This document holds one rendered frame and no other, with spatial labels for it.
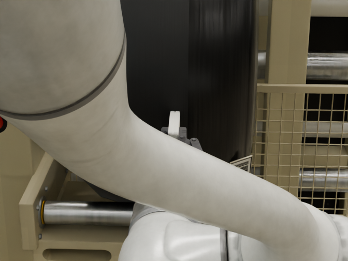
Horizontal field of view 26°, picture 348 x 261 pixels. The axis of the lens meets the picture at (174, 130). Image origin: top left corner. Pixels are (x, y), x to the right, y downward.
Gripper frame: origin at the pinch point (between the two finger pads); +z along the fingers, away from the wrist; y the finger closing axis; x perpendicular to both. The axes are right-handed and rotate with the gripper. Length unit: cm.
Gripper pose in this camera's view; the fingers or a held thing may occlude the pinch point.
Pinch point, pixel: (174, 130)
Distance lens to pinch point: 114.1
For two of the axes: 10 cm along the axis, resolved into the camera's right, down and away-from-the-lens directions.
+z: 0.4, -5.1, 8.6
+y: -10.0, -0.2, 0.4
